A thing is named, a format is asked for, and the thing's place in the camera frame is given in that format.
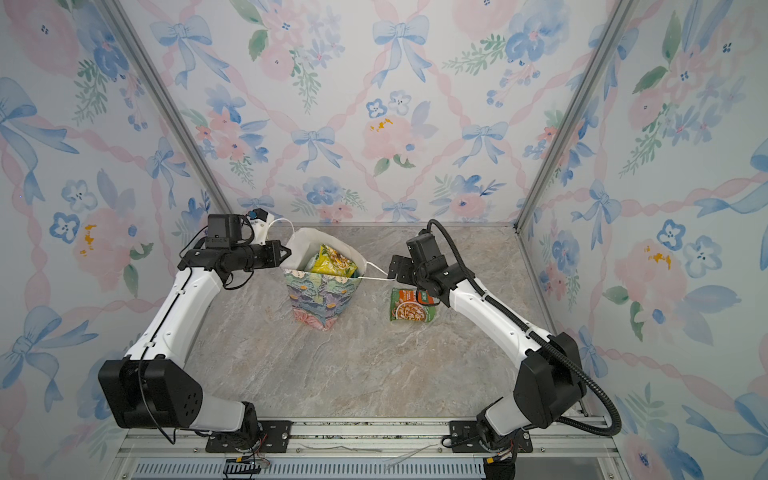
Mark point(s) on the corner aluminium post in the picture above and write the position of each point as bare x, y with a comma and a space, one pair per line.
613, 30
118, 20

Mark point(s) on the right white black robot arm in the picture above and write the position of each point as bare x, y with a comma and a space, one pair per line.
544, 388

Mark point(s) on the aluminium front frame rail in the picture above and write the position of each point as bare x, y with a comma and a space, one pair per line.
371, 448

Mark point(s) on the right corner aluminium post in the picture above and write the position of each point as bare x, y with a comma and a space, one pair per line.
613, 30

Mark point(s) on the yellow chips snack bag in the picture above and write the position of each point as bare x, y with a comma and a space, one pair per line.
329, 261

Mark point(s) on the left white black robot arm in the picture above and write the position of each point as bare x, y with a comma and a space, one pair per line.
149, 388

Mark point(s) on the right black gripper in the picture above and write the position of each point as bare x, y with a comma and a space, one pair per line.
400, 267

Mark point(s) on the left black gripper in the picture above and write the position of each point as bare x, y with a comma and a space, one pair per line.
274, 253

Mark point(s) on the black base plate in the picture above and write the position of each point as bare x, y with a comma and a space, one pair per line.
476, 437
270, 436

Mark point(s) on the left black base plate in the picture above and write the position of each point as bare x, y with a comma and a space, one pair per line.
270, 436

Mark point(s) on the green orange noodle snack packet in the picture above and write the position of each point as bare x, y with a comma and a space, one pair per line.
412, 305

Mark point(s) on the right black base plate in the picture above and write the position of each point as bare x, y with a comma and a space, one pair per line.
476, 437

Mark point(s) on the floral paper gift bag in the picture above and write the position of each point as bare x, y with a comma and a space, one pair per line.
318, 300

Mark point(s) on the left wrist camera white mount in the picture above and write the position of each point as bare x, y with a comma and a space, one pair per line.
260, 221

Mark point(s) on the left corner aluminium post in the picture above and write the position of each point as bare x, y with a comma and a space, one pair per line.
118, 20

